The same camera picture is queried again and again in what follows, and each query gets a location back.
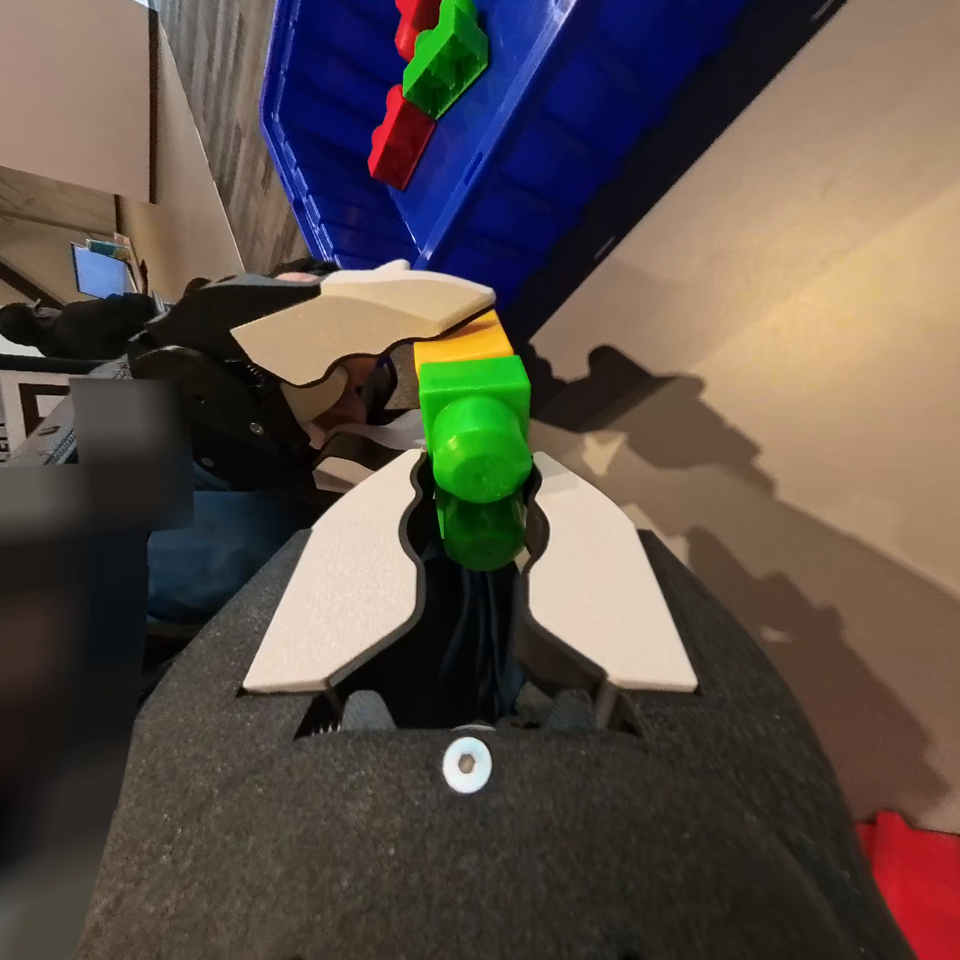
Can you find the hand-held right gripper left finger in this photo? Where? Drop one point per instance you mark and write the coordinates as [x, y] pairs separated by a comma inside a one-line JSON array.
[[345, 592]]

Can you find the person's blue jeans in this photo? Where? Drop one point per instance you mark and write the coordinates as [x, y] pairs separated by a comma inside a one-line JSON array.
[[210, 540]]

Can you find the blue plastic bin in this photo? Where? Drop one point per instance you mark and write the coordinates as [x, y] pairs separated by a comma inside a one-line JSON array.
[[570, 120]]

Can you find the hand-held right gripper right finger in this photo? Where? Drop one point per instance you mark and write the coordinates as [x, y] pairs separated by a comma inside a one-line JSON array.
[[607, 592]]

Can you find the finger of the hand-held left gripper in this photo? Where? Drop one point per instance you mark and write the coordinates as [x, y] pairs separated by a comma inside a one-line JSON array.
[[375, 319], [375, 437]]

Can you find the red plastic bin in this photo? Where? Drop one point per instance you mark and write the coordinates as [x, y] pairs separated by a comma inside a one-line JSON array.
[[915, 892]]

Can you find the yellow mega block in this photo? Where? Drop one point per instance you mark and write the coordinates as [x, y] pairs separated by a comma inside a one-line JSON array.
[[465, 346]]

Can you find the computer monitor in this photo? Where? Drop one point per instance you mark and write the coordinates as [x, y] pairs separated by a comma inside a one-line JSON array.
[[101, 271]]

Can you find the red mega block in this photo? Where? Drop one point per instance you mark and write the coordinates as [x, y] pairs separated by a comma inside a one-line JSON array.
[[401, 142], [412, 26]]

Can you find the green two-stud mega block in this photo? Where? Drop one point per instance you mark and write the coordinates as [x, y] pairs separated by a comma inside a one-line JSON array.
[[472, 450]]

